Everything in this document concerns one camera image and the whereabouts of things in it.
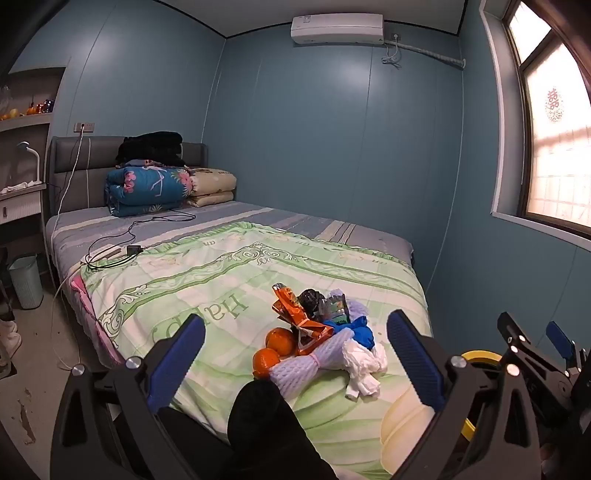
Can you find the folded beige quilt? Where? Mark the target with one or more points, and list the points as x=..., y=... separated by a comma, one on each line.
x=212, y=184

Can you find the white bedside desk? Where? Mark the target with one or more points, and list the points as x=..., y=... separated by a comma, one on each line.
x=23, y=203

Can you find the red window decal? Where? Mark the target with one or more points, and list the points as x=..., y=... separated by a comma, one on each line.
x=553, y=104

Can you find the black plastic bag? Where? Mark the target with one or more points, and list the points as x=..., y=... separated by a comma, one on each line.
x=311, y=300

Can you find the white power strip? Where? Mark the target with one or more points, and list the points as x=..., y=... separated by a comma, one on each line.
x=106, y=254

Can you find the white tissue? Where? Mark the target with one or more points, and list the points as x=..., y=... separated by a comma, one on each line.
x=364, y=364

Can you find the orange snack wrapper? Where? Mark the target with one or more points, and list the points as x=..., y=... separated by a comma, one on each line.
x=300, y=323

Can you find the wrapped air conditioner pipe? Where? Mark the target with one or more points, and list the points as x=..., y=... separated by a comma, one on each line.
x=429, y=51

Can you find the pile of black clothes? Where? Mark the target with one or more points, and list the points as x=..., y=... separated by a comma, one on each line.
x=150, y=147

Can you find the wall socket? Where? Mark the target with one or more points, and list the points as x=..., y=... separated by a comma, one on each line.
x=84, y=126

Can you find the white air conditioner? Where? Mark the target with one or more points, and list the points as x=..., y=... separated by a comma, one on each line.
x=337, y=26

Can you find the brown framed window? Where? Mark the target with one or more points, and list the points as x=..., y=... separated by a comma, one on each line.
x=563, y=161

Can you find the white shoes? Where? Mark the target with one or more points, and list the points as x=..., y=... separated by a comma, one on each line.
x=9, y=341

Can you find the black charger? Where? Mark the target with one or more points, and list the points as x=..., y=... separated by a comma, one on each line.
x=135, y=250

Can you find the person's black trousered leg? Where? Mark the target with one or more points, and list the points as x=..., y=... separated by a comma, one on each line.
x=263, y=429

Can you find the orange fruit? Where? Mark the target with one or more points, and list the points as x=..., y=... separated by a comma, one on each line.
x=265, y=362
x=280, y=340

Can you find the white foam fruit net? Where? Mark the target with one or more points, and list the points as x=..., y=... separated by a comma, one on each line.
x=304, y=364

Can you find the folded blue floral quilt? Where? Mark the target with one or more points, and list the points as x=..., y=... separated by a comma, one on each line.
x=147, y=184

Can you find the yellow bin with black liner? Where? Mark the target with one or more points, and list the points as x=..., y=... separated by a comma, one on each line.
x=480, y=355

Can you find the bed with striped sheet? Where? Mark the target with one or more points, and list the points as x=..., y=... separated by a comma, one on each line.
x=277, y=217

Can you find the white desk lamp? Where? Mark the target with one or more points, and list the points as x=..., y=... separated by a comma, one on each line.
x=30, y=152

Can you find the wall shelf with ornaments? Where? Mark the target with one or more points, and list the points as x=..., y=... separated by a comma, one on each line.
x=32, y=120

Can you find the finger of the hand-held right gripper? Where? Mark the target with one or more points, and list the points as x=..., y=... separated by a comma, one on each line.
x=517, y=346
x=556, y=337

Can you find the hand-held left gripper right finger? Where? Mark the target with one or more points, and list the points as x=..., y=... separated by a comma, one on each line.
x=413, y=360

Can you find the green printed blanket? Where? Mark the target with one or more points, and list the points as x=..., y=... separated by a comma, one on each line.
x=207, y=277

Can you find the grey padded headboard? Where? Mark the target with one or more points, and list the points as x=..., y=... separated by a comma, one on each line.
x=92, y=157

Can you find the pale green wastebasket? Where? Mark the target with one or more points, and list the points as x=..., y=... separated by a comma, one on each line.
x=25, y=281

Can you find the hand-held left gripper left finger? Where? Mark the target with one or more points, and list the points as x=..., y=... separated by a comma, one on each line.
x=178, y=355

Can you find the green snack packet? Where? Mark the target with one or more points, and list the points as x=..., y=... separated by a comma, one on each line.
x=336, y=308

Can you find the blue plastic bag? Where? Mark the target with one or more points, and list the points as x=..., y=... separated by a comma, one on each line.
x=358, y=332

